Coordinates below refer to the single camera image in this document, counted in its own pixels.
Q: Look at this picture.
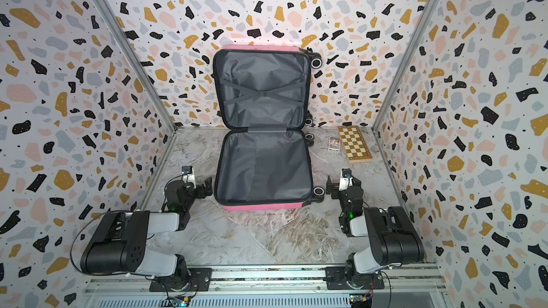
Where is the pink hard-shell suitcase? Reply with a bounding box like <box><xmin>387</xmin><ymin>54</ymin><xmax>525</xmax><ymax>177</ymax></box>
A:
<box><xmin>213</xmin><ymin>45</ymin><xmax>325</xmax><ymax>211</ymax></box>

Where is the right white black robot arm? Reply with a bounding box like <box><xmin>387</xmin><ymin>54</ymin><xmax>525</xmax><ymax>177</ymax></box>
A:
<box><xmin>325</xmin><ymin>168</ymin><xmax>425</xmax><ymax>289</ymax></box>

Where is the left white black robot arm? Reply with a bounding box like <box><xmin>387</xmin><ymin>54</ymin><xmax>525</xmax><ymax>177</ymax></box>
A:
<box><xmin>72</xmin><ymin>173</ymin><xmax>213</xmax><ymax>297</ymax></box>

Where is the small playing card box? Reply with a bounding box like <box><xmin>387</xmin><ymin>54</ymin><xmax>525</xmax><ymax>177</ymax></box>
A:
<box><xmin>328</xmin><ymin>136</ymin><xmax>341</xmax><ymax>151</ymax></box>

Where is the wooden chessboard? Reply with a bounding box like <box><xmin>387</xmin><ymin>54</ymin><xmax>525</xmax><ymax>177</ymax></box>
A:
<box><xmin>338</xmin><ymin>126</ymin><xmax>372</xmax><ymax>163</ymax></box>

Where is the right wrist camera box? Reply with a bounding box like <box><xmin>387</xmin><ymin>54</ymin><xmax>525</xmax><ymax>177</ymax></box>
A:
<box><xmin>339</xmin><ymin>168</ymin><xmax>353</xmax><ymax>191</ymax></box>

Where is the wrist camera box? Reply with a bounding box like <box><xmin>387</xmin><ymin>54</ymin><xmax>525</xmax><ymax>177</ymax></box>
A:
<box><xmin>339</xmin><ymin>168</ymin><xmax>353</xmax><ymax>191</ymax></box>
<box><xmin>181</xmin><ymin>165</ymin><xmax>196</xmax><ymax>186</ymax></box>

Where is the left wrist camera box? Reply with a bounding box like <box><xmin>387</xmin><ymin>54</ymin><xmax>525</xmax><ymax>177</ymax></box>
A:
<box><xmin>181</xmin><ymin>165</ymin><xmax>196</xmax><ymax>186</ymax></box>

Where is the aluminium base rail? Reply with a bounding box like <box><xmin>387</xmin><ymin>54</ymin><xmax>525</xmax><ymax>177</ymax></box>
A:
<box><xmin>80</xmin><ymin>263</ymin><xmax>452</xmax><ymax>307</ymax></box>

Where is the left aluminium corner post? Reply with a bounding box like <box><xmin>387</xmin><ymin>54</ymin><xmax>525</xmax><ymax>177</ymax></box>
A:
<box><xmin>92</xmin><ymin>0</ymin><xmax>177</xmax><ymax>133</ymax></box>

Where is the aluminium corner post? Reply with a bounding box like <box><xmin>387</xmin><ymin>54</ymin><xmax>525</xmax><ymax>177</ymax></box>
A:
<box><xmin>92</xmin><ymin>0</ymin><xmax>177</xmax><ymax>133</ymax></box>
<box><xmin>372</xmin><ymin>0</ymin><xmax>439</xmax><ymax>133</ymax></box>

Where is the right aluminium corner post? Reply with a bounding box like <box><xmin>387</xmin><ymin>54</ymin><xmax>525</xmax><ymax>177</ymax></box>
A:
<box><xmin>372</xmin><ymin>0</ymin><xmax>439</xmax><ymax>133</ymax></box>

